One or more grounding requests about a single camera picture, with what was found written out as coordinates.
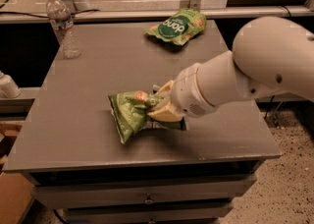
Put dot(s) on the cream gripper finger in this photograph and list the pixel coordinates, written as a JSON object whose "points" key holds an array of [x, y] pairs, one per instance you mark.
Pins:
{"points": [[165, 112], [164, 93]]}

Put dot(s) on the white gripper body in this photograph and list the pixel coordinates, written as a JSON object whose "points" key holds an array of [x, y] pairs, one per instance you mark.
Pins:
{"points": [[186, 94]]}

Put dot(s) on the green jalapeno chip bag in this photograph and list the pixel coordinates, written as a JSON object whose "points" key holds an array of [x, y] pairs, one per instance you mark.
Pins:
{"points": [[130, 112]]}

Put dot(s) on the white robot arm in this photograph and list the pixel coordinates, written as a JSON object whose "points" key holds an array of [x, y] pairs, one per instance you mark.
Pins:
{"points": [[270, 56]]}

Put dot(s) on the green snack bag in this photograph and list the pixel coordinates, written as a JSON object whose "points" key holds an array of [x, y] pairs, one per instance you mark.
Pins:
{"points": [[179, 28]]}

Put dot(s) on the clear plastic water bottle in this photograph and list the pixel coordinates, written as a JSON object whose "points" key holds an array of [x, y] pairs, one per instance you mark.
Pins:
{"points": [[61, 21]]}

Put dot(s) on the upper grey drawer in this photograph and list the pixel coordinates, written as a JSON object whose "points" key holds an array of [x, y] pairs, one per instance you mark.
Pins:
{"points": [[144, 192]]}

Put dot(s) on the grey drawer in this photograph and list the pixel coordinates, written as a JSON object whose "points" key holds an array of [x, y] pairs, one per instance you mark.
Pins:
{"points": [[162, 213], [144, 192]]}

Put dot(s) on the lower grey drawer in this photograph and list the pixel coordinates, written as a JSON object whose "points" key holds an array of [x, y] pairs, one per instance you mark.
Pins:
{"points": [[162, 213]]}

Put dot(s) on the grey drawer cabinet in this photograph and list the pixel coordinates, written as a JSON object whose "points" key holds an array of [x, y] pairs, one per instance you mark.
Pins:
{"points": [[70, 137]]}

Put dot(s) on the white pipe fitting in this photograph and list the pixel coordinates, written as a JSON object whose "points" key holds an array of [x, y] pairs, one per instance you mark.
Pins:
{"points": [[8, 86]]}

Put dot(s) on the cardboard box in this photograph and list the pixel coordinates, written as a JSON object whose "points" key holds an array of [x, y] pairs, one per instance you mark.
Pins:
{"points": [[15, 198]]}

